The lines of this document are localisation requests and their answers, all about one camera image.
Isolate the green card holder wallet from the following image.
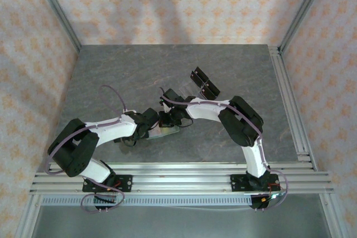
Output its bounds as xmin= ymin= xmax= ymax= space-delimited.
xmin=145 ymin=126 xmax=180 ymax=140

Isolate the clear acrylic card stand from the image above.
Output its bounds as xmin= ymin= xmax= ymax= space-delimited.
xmin=180 ymin=66 xmax=221 ymax=101

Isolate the black credit card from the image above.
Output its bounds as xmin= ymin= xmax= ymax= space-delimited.
xmin=194 ymin=66 xmax=210 ymax=81
xmin=202 ymin=86 xmax=217 ymax=101
xmin=206 ymin=81 xmax=221 ymax=95
xmin=190 ymin=71 xmax=206 ymax=87

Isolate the wide aluminium mounting beam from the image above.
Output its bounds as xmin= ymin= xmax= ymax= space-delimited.
xmin=29 ymin=171 xmax=335 ymax=196

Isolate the black electronics box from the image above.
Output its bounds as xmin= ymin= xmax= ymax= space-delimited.
xmin=93 ymin=195 xmax=118 ymax=211
xmin=249 ymin=193 xmax=279 ymax=211

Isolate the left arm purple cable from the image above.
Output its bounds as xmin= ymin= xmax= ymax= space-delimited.
xmin=44 ymin=84 xmax=129 ymax=214

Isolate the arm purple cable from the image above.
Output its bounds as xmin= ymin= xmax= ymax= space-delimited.
xmin=44 ymin=84 xmax=129 ymax=214
xmin=158 ymin=87 xmax=288 ymax=211

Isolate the aluminium table edge rail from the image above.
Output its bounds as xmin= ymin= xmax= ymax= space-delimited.
xmin=45 ymin=162 xmax=319 ymax=173

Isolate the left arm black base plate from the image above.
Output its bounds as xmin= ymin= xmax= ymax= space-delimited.
xmin=82 ymin=174 xmax=133 ymax=193

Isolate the grey slotted cable duct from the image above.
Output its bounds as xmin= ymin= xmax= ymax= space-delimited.
xmin=41 ymin=195 xmax=253 ymax=207

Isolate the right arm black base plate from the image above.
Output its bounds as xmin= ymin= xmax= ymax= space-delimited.
xmin=229 ymin=173 xmax=280 ymax=193

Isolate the aluminium side rail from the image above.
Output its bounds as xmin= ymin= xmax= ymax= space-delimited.
xmin=267 ymin=45 xmax=319 ymax=172

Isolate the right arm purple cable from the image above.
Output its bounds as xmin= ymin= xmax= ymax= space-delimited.
xmin=158 ymin=87 xmax=288 ymax=211

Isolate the aluminium frame leg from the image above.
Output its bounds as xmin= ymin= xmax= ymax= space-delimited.
xmin=317 ymin=193 xmax=350 ymax=238
xmin=15 ymin=195 xmax=42 ymax=238

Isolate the aluminium frame post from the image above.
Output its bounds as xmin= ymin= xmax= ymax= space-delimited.
xmin=278 ymin=0 xmax=332 ymax=54
xmin=29 ymin=0 xmax=83 ymax=54

